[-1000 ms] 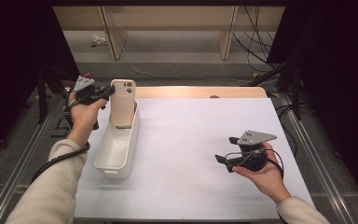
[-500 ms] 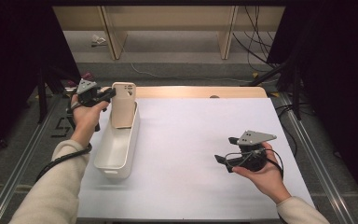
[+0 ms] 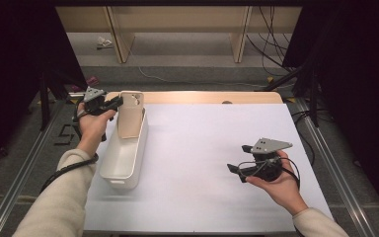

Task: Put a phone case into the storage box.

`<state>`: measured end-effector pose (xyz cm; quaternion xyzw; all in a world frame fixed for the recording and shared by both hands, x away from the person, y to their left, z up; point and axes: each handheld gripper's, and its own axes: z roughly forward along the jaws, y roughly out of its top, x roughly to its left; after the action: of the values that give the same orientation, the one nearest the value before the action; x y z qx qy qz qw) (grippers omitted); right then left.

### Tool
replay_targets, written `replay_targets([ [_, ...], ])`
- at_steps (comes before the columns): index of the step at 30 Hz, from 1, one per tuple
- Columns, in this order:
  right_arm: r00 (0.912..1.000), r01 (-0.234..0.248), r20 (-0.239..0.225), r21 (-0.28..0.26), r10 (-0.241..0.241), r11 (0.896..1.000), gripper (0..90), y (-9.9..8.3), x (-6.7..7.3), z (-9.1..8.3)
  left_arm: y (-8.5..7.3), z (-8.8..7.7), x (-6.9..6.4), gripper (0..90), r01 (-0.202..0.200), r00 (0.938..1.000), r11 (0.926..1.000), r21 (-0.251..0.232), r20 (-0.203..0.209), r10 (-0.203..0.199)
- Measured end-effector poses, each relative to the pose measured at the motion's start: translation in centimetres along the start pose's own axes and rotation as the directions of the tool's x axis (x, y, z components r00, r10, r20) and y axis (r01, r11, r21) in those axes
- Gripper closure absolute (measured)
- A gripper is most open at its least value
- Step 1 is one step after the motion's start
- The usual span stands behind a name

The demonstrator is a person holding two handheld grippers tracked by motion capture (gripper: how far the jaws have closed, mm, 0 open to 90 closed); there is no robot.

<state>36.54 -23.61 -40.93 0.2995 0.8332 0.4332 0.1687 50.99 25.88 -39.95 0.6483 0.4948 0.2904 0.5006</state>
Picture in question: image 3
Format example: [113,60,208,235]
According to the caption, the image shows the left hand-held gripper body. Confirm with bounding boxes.
[83,86,113,117]

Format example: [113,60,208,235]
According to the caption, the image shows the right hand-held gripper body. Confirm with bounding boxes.
[240,137,294,183]

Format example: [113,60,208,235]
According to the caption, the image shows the beige phone case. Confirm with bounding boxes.
[116,92,145,140]

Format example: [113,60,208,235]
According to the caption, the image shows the white plastic storage box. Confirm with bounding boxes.
[99,91,149,191]

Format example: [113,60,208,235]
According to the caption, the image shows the person's left hand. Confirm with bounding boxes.
[76,103,116,157]

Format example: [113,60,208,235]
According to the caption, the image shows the person's right hand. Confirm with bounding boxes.
[246,150,310,216]

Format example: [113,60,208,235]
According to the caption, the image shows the pink object on floor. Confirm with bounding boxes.
[70,75,100,93]

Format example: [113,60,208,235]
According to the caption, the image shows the black metal stand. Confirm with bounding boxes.
[38,70,108,131]
[255,65,320,127]

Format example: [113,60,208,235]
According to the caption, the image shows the white crumpled item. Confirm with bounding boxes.
[96,36,114,51]

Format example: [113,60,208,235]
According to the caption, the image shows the dark curtain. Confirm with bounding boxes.
[0,0,88,174]
[282,0,379,215]

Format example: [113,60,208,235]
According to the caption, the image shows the light wooden shelf unit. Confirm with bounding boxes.
[54,5,303,64]

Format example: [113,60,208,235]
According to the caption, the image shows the right hand-held gripper black cable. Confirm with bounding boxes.
[236,156,302,192]

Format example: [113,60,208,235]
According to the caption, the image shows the hand-held gripper black cable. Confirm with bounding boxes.
[38,103,100,194]
[236,156,302,192]

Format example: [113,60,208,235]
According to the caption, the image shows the white floor cable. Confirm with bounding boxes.
[137,65,267,89]

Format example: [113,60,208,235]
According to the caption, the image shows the left hand-held gripper black cable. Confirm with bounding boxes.
[38,103,100,194]

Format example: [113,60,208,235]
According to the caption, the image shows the aluminium floor rail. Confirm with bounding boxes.
[0,98,68,237]
[294,98,376,237]

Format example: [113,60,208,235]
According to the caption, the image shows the bundle of black cables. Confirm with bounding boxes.
[246,5,297,77]

